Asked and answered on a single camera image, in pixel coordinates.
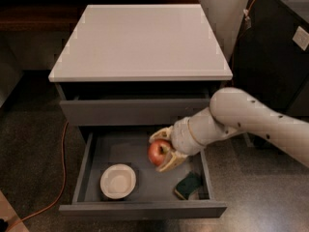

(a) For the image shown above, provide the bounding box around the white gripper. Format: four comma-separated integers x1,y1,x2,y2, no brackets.
149,117,206,172

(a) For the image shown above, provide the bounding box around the red apple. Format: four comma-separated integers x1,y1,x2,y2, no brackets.
148,139,171,166

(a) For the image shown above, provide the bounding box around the grey drawer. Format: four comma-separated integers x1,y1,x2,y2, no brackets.
60,90,211,127
60,126,227,220

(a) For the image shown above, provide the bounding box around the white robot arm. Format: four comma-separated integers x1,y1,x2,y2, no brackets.
149,87,309,172

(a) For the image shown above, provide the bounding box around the grey top drawer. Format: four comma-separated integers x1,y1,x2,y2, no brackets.
60,90,211,127

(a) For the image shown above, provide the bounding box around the grey drawer cabinet white top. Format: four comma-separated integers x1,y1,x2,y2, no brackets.
47,4,234,133

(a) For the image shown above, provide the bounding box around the green yellow sponge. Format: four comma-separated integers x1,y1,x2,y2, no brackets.
174,172,202,200

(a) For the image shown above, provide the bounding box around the white ceramic bowl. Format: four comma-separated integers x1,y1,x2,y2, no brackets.
99,164,136,199

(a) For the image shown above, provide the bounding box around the dark wooden shelf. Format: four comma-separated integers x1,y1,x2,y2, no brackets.
0,0,199,32

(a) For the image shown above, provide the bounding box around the white wall outlet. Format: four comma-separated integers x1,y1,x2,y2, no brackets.
293,26,309,51

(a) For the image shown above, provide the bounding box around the orange cable on floor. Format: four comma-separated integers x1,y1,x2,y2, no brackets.
4,121,70,232

